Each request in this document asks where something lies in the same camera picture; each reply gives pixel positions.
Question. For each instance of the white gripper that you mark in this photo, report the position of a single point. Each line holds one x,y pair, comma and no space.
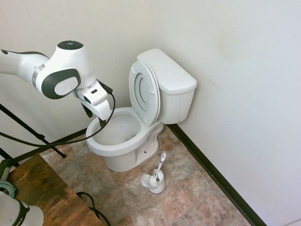
98,101

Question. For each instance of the white toilet brush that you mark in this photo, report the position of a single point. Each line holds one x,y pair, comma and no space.
160,166

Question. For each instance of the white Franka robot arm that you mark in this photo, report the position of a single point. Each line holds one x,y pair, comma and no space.
68,61

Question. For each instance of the white toilet bowl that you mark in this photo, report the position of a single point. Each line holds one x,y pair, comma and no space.
122,155

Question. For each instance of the white toilet seat cover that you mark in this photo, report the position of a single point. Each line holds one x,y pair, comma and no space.
144,90

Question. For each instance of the white toilet tank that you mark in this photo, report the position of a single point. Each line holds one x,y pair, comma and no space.
175,106

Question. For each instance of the black baseboard strip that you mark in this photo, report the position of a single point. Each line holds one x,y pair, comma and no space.
211,164
70,136

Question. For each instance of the dark wooden table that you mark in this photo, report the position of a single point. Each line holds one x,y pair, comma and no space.
47,188

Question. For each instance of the white tank lid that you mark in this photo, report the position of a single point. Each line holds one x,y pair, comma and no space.
167,70

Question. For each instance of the white brush holder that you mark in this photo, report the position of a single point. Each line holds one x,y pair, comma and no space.
157,188

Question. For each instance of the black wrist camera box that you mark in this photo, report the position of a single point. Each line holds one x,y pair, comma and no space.
105,87

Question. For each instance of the black camera tripod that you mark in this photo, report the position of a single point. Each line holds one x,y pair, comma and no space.
28,128

